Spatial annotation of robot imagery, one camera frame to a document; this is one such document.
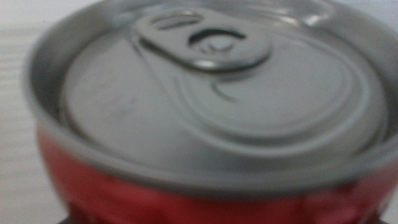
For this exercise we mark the red soda can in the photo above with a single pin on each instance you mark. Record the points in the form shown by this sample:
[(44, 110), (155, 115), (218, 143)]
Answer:
[(199, 109)]

